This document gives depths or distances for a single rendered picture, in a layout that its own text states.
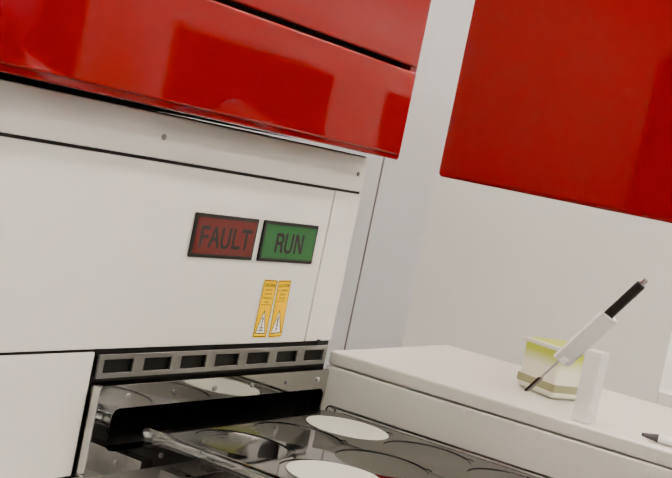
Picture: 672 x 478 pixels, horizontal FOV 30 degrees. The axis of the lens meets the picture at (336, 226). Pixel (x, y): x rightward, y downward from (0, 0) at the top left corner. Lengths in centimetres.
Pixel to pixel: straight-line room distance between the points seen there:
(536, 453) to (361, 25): 54
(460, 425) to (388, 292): 340
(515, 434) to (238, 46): 58
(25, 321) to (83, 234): 10
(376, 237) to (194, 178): 345
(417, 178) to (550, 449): 350
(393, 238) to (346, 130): 342
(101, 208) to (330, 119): 33
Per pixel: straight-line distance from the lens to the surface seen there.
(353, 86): 147
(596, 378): 151
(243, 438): 135
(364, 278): 475
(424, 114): 491
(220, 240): 138
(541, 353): 165
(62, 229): 120
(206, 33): 123
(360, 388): 162
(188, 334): 138
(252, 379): 149
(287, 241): 149
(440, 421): 157
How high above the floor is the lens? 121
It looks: 3 degrees down
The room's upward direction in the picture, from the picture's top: 12 degrees clockwise
